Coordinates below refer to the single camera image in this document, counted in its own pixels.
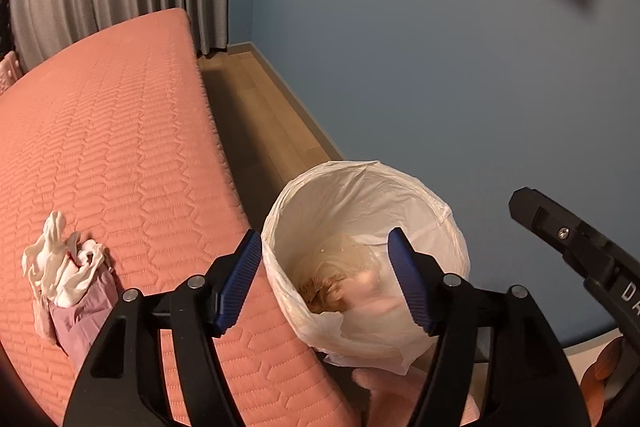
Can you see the trash bin with white bag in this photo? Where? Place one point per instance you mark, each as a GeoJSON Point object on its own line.
{"type": "Point", "coordinates": [365, 200]}

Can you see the white cloth bundle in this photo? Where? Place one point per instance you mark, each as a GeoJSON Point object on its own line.
{"type": "Point", "coordinates": [59, 270]}

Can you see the pink quilted mattress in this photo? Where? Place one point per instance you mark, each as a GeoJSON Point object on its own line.
{"type": "Point", "coordinates": [116, 133]}

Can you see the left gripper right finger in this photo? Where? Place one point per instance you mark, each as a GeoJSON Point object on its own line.
{"type": "Point", "coordinates": [421, 281]}

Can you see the pink suitcase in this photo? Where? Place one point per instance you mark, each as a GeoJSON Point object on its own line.
{"type": "Point", "coordinates": [10, 71]}

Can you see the lilac cloth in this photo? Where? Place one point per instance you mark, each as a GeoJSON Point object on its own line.
{"type": "Point", "coordinates": [74, 329]}

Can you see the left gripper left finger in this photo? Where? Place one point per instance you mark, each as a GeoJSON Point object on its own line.
{"type": "Point", "coordinates": [232, 276]}

